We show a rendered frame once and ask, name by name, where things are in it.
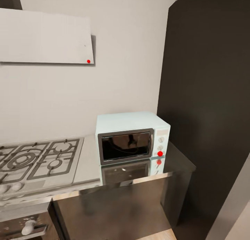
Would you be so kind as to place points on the oven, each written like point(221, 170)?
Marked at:
point(35, 222)

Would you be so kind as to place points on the burner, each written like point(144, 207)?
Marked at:
point(36, 166)

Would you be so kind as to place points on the microwave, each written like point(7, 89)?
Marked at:
point(130, 136)

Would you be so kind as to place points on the range hood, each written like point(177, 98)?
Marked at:
point(37, 37)

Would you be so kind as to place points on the fridge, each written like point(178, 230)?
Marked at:
point(204, 96)

